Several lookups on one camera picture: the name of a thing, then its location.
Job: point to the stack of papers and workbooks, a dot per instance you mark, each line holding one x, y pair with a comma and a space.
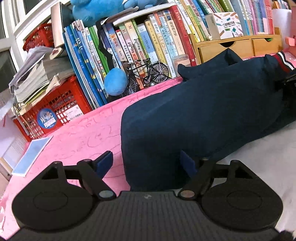
39, 76

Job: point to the blue notebook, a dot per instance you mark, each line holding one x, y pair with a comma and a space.
32, 155

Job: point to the small blue plush toy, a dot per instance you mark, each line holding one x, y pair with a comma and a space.
141, 3

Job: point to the white box with pencil print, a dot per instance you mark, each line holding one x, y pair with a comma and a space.
224, 25

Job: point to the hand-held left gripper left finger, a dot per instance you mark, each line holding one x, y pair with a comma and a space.
105, 162

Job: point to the row of colourful spined books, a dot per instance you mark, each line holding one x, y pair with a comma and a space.
148, 39

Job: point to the white round container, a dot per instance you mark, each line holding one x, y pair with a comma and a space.
281, 25

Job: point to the white grid board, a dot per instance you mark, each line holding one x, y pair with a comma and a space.
16, 148

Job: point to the row of tall blue books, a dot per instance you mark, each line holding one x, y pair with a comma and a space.
81, 64

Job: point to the clear plastic cup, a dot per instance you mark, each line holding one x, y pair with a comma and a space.
181, 63

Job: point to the white and navy jacket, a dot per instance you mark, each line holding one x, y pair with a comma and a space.
196, 111

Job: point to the red plastic crate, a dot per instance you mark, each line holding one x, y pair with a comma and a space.
64, 99

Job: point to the loose white paper sheets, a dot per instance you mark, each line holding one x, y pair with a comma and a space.
4, 104

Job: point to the row of green white books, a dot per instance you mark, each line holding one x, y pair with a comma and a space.
198, 16

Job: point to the round blue plush ball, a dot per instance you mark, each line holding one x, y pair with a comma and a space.
115, 82

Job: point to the beige cardboard sheet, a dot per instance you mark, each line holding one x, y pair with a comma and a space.
55, 23

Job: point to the pink bunny print blanket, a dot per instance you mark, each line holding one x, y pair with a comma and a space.
92, 129

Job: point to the row of pastel pink books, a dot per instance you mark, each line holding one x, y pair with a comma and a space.
254, 16

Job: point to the wooden drawer organizer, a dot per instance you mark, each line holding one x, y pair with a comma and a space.
231, 47

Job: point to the red plastic basket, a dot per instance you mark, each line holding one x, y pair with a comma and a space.
39, 37

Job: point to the model bicycle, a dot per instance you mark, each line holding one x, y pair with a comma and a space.
152, 71

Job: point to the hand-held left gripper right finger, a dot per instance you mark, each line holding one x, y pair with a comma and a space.
187, 163

